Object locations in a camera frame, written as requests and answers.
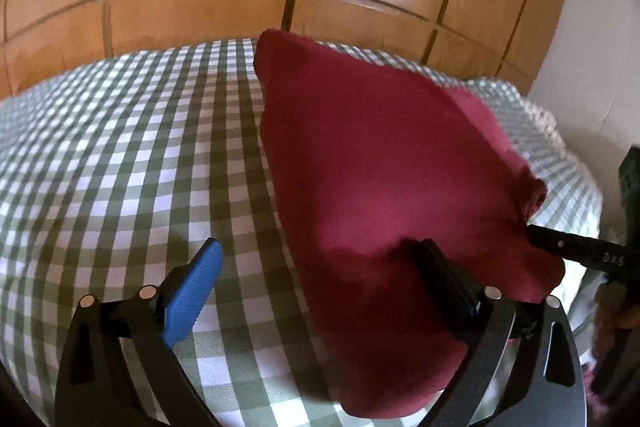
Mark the maroon long-sleeve shirt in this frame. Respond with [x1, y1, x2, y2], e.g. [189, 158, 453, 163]
[254, 29, 564, 419]

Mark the floral pillow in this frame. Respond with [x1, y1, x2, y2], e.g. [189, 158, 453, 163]
[521, 98, 603, 208]

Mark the green white checkered bedsheet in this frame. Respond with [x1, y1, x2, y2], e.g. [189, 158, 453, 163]
[0, 37, 606, 427]

